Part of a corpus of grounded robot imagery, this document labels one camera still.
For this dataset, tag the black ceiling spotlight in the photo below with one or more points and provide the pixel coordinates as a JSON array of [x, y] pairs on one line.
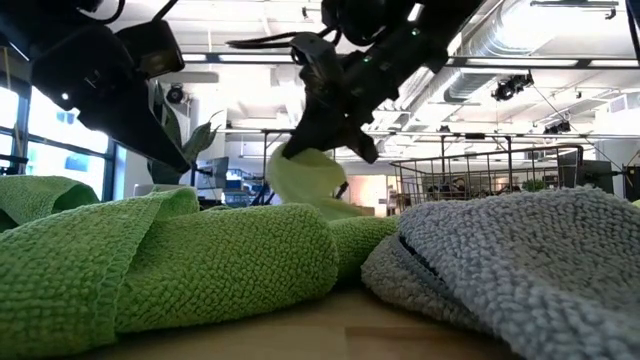
[[175, 94]]

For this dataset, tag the dark green microfiber towel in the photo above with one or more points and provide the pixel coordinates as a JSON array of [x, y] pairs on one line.
[[175, 265]]

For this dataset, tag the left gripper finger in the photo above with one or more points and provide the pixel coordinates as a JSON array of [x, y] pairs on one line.
[[145, 140]]

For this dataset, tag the black monitor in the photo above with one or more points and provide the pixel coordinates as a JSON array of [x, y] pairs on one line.
[[597, 180], [633, 182]]

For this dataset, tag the window with dark frame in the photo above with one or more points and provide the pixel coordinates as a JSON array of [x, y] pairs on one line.
[[110, 170]]

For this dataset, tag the potted plant white pot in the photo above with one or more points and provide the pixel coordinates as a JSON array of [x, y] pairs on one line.
[[197, 142]]

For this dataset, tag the ceiling light strip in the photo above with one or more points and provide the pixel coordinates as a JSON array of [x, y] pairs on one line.
[[250, 58]]

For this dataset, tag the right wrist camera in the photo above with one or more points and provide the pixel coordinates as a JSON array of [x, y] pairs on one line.
[[315, 55]]

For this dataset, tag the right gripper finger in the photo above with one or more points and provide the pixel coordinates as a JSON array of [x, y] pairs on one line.
[[320, 130], [364, 147]]

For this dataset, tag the black spotlight cluster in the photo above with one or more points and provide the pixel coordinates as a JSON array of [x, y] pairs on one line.
[[505, 90]]

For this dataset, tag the lime green microfiber towel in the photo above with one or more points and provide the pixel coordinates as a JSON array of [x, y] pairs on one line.
[[305, 175]]

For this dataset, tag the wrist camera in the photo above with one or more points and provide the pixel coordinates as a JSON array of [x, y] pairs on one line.
[[150, 50], [315, 55]]

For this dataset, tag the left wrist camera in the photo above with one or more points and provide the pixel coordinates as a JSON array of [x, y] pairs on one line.
[[150, 50]]

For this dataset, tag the silver ventilation duct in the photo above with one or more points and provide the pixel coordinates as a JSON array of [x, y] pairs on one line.
[[500, 35]]

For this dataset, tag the grey microfiber towel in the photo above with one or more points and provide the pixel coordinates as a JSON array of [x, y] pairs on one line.
[[525, 260]]

